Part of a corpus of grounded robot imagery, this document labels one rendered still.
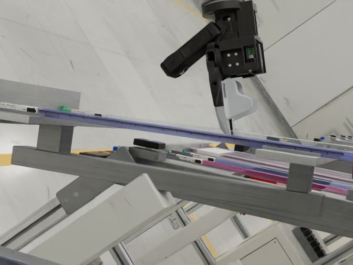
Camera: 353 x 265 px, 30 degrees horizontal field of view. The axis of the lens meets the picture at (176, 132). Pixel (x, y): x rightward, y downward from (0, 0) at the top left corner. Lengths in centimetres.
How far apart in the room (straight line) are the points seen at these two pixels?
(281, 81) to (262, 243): 753
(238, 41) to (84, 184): 41
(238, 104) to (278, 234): 167
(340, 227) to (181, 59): 40
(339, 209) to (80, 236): 45
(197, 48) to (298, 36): 911
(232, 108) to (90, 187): 34
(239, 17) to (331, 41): 905
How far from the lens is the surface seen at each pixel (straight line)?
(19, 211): 235
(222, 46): 104
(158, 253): 237
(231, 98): 104
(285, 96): 1009
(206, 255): 271
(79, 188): 125
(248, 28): 105
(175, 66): 107
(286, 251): 268
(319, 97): 1003
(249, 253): 271
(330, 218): 117
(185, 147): 167
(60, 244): 102
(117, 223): 98
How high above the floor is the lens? 115
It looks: 14 degrees down
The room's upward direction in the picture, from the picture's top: 55 degrees clockwise
